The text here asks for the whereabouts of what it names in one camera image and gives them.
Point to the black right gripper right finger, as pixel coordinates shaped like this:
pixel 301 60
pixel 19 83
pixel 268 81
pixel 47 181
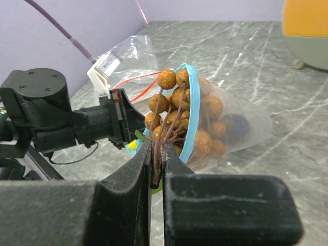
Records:
pixel 211 209

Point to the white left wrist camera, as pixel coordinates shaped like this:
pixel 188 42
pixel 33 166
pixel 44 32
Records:
pixel 101 70

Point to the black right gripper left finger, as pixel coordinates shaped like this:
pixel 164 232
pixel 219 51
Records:
pixel 114 211

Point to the fake brown longan bunch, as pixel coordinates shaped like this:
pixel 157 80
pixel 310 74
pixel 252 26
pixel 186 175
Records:
pixel 170 122

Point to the blue zip top bag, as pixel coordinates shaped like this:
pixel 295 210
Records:
pixel 260 122

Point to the fake dark purple fruit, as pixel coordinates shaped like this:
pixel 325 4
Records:
pixel 237 127

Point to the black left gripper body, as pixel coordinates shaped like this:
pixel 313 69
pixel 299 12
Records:
pixel 38 112

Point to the round mini drawer cabinet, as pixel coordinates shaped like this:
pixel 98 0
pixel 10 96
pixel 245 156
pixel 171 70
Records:
pixel 304 28

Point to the orange zip top bag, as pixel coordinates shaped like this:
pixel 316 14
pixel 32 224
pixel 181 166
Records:
pixel 137 70

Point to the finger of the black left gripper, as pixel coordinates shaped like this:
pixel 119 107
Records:
pixel 125 119

